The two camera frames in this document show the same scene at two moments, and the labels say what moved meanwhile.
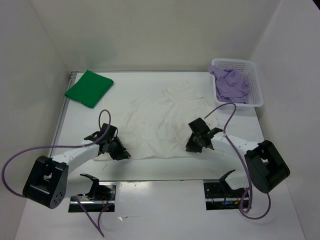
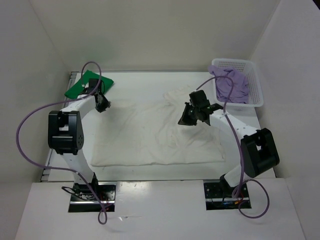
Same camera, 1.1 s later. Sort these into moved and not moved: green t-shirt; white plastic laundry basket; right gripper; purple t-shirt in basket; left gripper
Moved: right gripper; left gripper
Not moved: green t-shirt; purple t-shirt in basket; white plastic laundry basket
